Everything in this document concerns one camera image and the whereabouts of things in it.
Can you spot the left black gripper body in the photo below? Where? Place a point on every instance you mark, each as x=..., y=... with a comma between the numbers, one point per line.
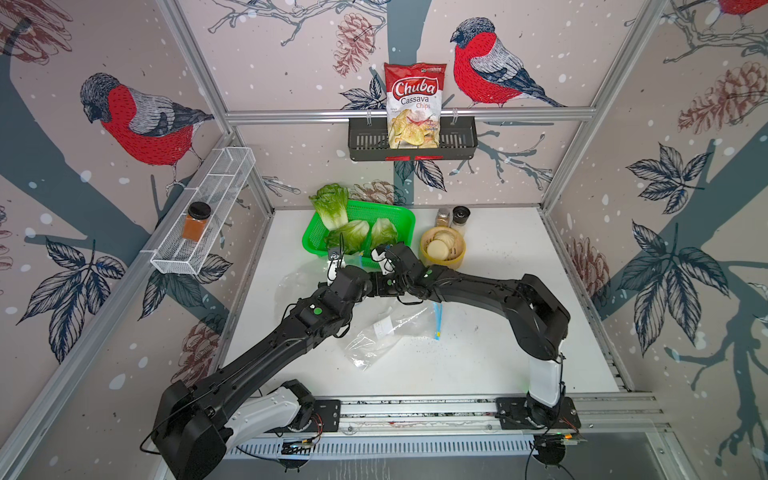
x=361, y=296

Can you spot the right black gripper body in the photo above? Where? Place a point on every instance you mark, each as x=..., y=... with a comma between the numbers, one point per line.
x=404, y=283

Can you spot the chinese cabbage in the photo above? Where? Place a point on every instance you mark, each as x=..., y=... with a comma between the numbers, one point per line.
x=383, y=232
x=350, y=237
x=330, y=203

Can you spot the clear zipper bag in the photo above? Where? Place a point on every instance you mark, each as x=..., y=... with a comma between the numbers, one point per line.
x=328, y=311
x=397, y=322

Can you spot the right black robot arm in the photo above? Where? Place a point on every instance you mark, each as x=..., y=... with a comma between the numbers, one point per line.
x=538, y=320

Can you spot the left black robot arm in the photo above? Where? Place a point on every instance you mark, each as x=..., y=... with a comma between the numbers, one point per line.
x=190, y=429

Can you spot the upright chinese cabbage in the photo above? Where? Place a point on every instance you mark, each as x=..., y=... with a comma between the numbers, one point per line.
x=330, y=203

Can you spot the red cassava chips bag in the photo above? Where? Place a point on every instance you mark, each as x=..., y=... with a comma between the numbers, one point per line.
x=413, y=104

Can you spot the white steamed bun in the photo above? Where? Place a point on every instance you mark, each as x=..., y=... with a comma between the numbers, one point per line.
x=437, y=249

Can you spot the yellow bamboo steamer bowl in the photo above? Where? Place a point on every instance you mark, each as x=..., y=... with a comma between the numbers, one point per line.
x=450, y=237

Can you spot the green plastic basket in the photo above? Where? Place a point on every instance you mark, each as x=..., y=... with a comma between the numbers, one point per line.
x=313, y=239

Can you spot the metal cap spice jar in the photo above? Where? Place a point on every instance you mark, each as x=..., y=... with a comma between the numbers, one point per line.
x=443, y=217

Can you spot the black cap pepper grinder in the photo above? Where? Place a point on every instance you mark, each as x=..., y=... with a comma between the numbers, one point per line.
x=460, y=217

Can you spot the orange spice jar black lid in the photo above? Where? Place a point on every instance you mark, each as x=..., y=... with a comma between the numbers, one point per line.
x=198, y=214

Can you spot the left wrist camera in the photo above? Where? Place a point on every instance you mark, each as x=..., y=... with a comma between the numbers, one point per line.
x=335, y=262

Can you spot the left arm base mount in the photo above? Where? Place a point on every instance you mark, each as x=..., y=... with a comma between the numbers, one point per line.
x=325, y=416

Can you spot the black wall basket shelf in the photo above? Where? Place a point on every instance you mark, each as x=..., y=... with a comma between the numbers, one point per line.
x=368, y=141

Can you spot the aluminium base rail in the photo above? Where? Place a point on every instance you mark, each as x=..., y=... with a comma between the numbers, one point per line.
x=390, y=415

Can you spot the clear acrylic wall shelf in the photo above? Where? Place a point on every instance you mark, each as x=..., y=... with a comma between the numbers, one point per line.
x=219, y=188

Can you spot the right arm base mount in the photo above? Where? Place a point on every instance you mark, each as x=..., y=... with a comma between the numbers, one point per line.
x=525, y=413

